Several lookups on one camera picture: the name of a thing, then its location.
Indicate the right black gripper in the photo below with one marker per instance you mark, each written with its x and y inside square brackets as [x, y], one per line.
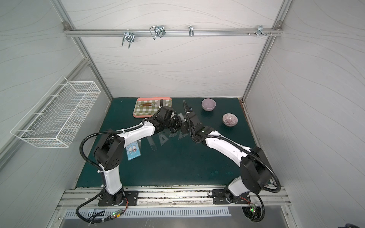
[188, 124]

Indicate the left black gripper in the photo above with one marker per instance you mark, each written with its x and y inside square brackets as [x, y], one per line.
[175, 124]

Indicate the clear triangle set square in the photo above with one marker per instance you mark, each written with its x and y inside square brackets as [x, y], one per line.
[182, 135]

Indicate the clear protractor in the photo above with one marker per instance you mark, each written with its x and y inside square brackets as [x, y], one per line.
[171, 135]

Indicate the clear large set square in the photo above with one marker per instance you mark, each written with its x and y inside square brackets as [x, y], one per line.
[163, 138]

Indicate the clear straight ruler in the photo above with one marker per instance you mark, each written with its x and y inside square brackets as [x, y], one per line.
[152, 143]

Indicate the blue ruler set package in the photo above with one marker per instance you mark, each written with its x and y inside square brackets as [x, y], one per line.
[133, 150]

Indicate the clear plastic pouch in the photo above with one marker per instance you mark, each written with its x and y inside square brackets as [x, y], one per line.
[181, 119]

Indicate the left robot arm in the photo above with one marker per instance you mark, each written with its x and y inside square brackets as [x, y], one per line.
[109, 152]

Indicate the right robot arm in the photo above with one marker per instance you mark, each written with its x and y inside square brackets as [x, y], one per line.
[256, 173]

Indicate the green checked cloth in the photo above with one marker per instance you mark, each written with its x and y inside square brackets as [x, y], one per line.
[148, 109]

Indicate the pink plastic tray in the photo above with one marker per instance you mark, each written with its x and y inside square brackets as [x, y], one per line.
[137, 114]

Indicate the plain lilac bowl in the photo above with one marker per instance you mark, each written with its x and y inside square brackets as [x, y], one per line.
[208, 104]

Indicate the striped purple bowl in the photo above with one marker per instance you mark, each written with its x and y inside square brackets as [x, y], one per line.
[229, 119]

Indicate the metal U-bolt clamp middle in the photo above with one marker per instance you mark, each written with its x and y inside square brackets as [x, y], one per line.
[157, 31]

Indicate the metal u-bolt clamp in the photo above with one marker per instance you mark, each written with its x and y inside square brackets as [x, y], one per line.
[157, 31]
[129, 38]

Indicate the metal U-bolt clamp left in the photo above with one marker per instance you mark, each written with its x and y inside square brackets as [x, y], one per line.
[129, 38]

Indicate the aluminium top crossbar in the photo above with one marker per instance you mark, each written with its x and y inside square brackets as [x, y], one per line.
[170, 32]

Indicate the white slotted vent strip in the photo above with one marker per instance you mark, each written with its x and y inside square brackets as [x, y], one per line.
[194, 212]

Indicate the wooden handled metal spatula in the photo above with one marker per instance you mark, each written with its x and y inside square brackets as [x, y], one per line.
[151, 103]

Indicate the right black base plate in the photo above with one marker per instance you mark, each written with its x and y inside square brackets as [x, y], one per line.
[221, 196]

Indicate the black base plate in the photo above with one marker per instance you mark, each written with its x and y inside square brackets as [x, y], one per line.
[121, 198]
[221, 196]

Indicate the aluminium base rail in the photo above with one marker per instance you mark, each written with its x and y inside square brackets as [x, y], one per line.
[171, 196]

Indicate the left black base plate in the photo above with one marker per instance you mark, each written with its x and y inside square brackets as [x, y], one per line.
[121, 198]

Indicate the small metal bracket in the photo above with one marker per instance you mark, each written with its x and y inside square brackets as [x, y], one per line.
[191, 31]

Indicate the white wire wall basket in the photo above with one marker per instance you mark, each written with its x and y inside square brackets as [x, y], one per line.
[54, 121]

